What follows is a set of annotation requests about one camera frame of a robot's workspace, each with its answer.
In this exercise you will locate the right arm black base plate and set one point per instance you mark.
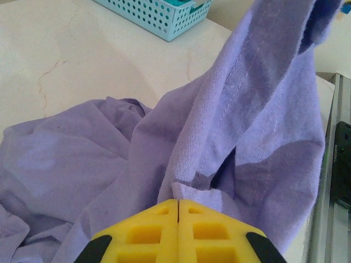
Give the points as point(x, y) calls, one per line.
point(342, 164)

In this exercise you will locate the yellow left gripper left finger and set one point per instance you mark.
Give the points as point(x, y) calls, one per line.
point(142, 235)

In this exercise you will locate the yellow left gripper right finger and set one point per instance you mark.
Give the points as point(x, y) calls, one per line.
point(214, 235)

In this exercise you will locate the purple t-shirt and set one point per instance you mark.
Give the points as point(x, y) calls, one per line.
point(246, 123)

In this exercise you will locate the white table cover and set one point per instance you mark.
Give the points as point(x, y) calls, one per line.
point(82, 54)

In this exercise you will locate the light blue plastic basket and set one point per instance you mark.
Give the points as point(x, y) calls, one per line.
point(161, 22)

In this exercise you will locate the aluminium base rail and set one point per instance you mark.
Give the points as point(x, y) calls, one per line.
point(321, 219)

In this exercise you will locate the teal garment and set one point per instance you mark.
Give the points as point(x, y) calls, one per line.
point(183, 3)

